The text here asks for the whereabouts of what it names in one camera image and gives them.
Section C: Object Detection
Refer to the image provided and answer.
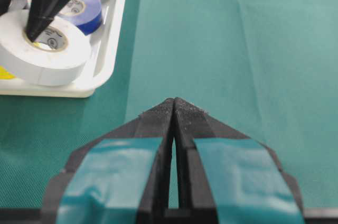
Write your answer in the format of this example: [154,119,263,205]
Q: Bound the white tape roll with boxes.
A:
[1,10,91,86]

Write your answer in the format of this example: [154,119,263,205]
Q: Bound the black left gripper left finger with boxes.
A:
[41,98,174,223]

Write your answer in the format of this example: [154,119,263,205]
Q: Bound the blue tape roll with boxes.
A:
[58,0,102,35]

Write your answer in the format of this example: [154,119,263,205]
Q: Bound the green table cloth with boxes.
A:
[1,0,337,208]

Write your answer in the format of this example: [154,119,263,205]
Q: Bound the white plastic tray case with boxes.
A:
[1,0,125,98]

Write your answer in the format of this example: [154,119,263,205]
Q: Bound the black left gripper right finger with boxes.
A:
[174,98,304,223]

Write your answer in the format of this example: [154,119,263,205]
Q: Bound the yellow tape roll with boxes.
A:
[0,66,15,80]

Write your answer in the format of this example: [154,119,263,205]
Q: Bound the black tape roll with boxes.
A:
[8,0,29,12]

